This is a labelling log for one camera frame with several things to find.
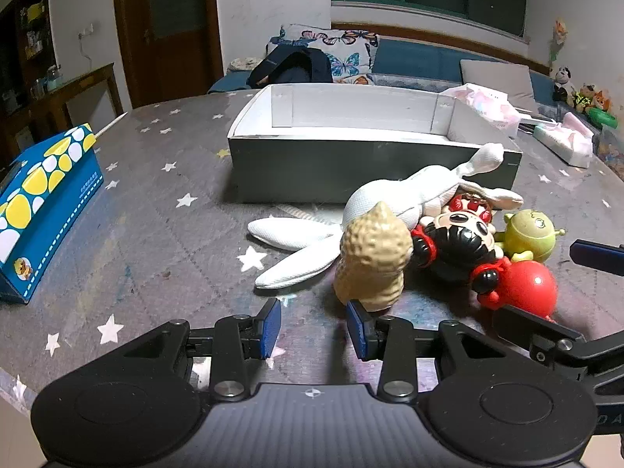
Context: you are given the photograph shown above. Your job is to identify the grey pillow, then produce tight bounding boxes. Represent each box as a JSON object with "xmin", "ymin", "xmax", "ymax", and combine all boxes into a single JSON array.
[{"xmin": 460, "ymin": 59, "xmax": 548, "ymax": 114}]

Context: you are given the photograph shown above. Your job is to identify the brown wooden door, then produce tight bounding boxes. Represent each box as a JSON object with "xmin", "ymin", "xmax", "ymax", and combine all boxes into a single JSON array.
[{"xmin": 112, "ymin": 0, "xmax": 225, "ymax": 108}]

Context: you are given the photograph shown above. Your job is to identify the green plastic toy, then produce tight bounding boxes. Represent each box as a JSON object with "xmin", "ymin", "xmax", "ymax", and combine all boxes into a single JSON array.
[{"xmin": 588, "ymin": 106, "xmax": 620, "ymax": 130}]

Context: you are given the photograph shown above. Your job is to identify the pink tissue pack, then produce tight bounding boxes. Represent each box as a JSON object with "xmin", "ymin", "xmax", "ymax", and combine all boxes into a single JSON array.
[{"xmin": 533, "ymin": 112, "xmax": 596, "ymax": 168}]

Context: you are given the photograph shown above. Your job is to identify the blue and yellow tissue box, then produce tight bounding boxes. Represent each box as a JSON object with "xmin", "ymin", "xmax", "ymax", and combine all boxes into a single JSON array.
[{"xmin": 0, "ymin": 123, "xmax": 105, "ymax": 306}]

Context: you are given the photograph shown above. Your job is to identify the thin white stick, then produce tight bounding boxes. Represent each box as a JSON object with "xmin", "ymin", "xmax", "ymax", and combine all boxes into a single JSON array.
[{"xmin": 94, "ymin": 112, "xmax": 129, "ymax": 137}]

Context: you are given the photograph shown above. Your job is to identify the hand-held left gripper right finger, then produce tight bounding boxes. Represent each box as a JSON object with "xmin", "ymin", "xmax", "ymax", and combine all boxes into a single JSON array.
[{"xmin": 344, "ymin": 300, "xmax": 518, "ymax": 401}]

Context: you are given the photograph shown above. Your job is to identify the grey and white cardboard box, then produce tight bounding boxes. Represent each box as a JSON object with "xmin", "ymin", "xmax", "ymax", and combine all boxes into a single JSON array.
[{"xmin": 227, "ymin": 84, "xmax": 524, "ymax": 204}]

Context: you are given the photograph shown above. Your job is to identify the small plush toys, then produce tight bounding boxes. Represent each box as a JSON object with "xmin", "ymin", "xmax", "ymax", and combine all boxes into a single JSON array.
[{"xmin": 567, "ymin": 83, "xmax": 616, "ymax": 113}]

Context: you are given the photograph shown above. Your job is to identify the dark wooden shelf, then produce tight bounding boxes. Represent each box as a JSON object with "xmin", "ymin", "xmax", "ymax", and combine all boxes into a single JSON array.
[{"xmin": 0, "ymin": 0, "xmax": 55, "ymax": 122}]

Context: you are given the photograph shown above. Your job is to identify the wooden side desk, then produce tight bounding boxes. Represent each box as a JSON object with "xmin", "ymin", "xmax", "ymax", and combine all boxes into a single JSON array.
[{"xmin": 28, "ymin": 63, "xmax": 124, "ymax": 130}]

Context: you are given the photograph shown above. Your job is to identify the pink plastic bag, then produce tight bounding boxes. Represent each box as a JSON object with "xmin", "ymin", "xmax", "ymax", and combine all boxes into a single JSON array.
[{"xmin": 441, "ymin": 83, "xmax": 522, "ymax": 138}]

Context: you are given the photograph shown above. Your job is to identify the panda plush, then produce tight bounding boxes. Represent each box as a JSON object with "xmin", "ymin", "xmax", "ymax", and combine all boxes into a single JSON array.
[{"xmin": 552, "ymin": 65, "xmax": 574, "ymax": 103}]

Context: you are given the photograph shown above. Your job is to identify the dark backpack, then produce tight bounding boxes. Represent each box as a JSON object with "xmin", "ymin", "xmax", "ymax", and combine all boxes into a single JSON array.
[{"xmin": 246, "ymin": 48, "xmax": 333, "ymax": 89}]

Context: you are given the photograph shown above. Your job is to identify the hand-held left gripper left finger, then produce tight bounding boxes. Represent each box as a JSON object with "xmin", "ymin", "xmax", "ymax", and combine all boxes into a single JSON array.
[{"xmin": 117, "ymin": 298, "xmax": 284, "ymax": 403}]

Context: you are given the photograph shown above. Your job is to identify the white plush rabbit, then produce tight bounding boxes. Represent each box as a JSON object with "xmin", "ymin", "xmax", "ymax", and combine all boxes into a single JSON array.
[{"xmin": 247, "ymin": 143, "xmax": 525, "ymax": 290}]

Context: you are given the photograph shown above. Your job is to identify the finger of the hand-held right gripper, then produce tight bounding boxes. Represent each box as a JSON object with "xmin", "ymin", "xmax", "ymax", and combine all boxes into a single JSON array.
[
  {"xmin": 491, "ymin": 304, "xmax": 624, "ymax": 387},
  {"xmin": 569, "ymin": 239, "xmax": 624, "ymax": 275}
]

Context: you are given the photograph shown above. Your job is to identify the butterfly print pillow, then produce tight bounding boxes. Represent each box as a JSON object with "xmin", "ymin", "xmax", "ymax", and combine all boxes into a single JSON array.
[{"xmin": 266, "ymin": 24, "xmax": 380, "ymax": 85}]

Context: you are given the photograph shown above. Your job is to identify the green monster toy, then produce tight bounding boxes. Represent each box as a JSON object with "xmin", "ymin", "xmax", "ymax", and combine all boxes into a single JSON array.
[{"xmin": 494, "ymin": 209, "xmax": 569, "ymax": 264}]

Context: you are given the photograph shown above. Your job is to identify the blue sofa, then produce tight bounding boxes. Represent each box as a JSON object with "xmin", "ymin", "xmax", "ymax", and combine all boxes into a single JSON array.
[{"xmin": 209, "ymin": 36, "xmax": 624, "ymax": 130}]

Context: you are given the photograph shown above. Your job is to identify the wall flower decoration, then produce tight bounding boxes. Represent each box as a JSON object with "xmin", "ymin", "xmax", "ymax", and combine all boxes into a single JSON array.
[{"xmin": 550, "ymin": 18, "xmax": 569, "ymax": 60}]

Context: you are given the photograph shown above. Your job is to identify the tan peanut toy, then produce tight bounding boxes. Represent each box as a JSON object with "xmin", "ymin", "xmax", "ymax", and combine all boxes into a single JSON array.
[{"xmin": 333, "ymin": 203, "xmax": 415, "ymax": 312}]

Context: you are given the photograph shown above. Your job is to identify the clear box of toys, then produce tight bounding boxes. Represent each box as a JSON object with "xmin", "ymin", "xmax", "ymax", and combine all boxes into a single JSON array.
[{"xmin": 597, "ymin": 124, "xmax": 624, "ymax": 179}]

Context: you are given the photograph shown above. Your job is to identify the grey star-print tablecloth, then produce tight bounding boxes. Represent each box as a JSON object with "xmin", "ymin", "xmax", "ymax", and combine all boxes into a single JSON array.
[{"xmin": 0, "ymin": 89, "xmax": 624, "ymax": 417}]

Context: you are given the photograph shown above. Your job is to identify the red black-haired doll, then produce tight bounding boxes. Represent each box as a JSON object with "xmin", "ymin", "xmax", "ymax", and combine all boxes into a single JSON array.
[{"xmin": 409, "ymin": 193, "xmax": 558, "ymax": 323}]

